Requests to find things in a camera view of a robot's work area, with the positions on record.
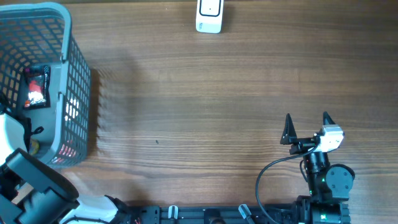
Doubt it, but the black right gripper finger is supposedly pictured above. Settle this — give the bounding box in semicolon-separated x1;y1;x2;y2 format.
323;111;335;126
280;113;297;145

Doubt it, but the yellow capped bottle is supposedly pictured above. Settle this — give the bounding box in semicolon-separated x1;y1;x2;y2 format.
29;139;40;156

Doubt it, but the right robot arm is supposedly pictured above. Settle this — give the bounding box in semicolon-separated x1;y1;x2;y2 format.
280;112;355;223

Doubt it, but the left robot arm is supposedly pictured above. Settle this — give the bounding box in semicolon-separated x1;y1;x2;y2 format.
1;94;132;223

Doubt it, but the white barcode scanner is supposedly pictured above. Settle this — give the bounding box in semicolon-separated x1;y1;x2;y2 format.
195;0;224;34

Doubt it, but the black red snack packet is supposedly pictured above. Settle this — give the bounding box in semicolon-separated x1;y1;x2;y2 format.
24;65;51;110

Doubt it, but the grey plastic mesh basket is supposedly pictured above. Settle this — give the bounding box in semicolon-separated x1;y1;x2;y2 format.
1;2;91;169

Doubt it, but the right camera cable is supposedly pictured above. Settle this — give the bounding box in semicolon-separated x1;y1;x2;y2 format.
255;143;321;224

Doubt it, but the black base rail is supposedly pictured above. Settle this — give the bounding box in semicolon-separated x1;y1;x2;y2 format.
124;203;352;224

